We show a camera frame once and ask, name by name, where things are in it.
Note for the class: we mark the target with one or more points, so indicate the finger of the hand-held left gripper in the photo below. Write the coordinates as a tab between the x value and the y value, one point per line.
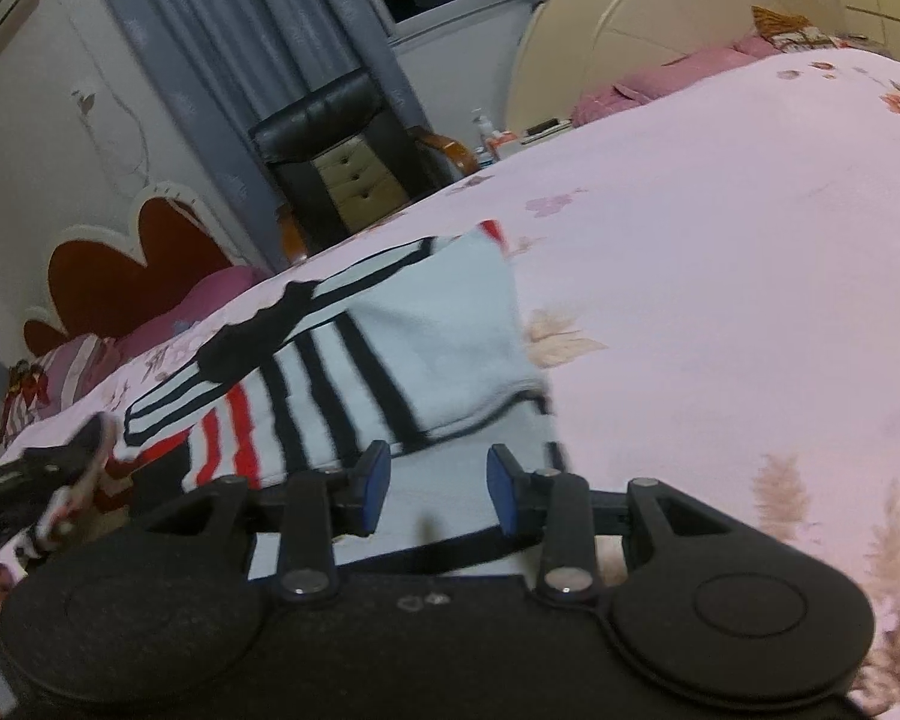
90	446

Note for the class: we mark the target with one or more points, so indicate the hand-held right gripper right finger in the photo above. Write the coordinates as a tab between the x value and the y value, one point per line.
502	491

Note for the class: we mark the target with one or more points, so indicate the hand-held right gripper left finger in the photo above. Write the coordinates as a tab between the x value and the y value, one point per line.
373	491

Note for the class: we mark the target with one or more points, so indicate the striped knit sweater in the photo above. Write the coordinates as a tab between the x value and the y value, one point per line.
435	330

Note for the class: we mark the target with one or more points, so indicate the printed cartoon pillow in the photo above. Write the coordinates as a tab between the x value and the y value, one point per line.
52	382

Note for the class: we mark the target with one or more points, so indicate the brown flower-shaped headboard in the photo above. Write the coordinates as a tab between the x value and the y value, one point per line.
120	277

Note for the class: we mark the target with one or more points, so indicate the magenta pillow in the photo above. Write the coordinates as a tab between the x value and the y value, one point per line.
195	307

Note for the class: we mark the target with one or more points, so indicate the pink floral bed blanket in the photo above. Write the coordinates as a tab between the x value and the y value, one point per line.
682	277

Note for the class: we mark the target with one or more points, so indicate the cream nightstand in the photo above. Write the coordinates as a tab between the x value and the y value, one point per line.
540	139

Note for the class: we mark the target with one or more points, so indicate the white pump bottle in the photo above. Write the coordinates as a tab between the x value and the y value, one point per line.
483	135

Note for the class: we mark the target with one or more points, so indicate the black leather armchair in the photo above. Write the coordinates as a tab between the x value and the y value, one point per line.
322	116

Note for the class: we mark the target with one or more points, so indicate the grey curtain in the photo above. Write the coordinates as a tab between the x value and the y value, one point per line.
217	30

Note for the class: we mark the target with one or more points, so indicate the pink quilt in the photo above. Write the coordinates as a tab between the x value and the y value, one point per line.
667	79

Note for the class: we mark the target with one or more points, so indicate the cream round headboard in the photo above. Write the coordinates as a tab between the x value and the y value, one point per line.
645	7

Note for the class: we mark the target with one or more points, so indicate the orange patterned pillow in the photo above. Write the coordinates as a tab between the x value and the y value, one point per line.
791	28

